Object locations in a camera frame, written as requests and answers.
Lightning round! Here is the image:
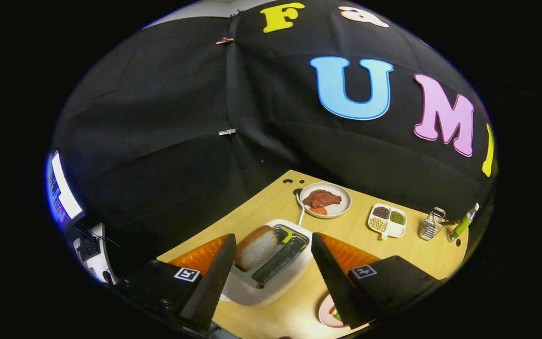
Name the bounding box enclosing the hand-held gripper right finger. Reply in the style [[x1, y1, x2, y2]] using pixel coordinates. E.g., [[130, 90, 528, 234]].
[[311, 232, 441, 330]]

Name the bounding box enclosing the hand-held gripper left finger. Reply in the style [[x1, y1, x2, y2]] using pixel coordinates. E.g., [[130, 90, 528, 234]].
[[111, 233, 237, 332]]

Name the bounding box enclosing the plain white bread slice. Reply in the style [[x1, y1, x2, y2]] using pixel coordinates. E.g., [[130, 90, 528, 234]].
[[235, 225, 279, 272]]

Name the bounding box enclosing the pink plate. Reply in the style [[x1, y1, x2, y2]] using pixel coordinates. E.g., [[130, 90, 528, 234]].
[[318, 293, 351, 329]]

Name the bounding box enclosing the white toaster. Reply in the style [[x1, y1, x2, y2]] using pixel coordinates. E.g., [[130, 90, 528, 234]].
[[219, 219, 314, 307]]

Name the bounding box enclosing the round white plate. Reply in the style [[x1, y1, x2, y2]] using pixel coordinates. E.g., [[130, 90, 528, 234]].
[[299, 182, 352, 219]]

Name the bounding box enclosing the white divided dish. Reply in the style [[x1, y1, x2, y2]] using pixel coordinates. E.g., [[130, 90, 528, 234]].
[[368, 203, 407, 241]]

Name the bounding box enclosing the red-brown meat patty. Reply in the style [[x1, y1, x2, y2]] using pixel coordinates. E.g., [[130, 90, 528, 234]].
[[302, 189, 342, 209]]

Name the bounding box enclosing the white side desk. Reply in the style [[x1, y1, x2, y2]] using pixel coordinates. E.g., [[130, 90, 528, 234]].
[[72, 222, 119, 284]]

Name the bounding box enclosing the black keyboard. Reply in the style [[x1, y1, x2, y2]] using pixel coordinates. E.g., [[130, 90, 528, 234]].
[[76, 235, 102, 262]]

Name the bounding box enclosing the green label plastic bottle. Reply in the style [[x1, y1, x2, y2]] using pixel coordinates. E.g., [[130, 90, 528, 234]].
[[448, 203, 480, 242]]

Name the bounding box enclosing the black backdrop cloth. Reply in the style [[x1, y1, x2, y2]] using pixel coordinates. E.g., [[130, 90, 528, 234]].
[[50, 0, 498, 278]]

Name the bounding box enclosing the computer monitor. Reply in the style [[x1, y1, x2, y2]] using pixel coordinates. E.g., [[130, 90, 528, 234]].
[[45, 150, 84, 229]]

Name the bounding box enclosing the metal wire utensil holder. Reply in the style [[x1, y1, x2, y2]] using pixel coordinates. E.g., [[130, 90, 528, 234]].
[[418, 207, 446, 241]]

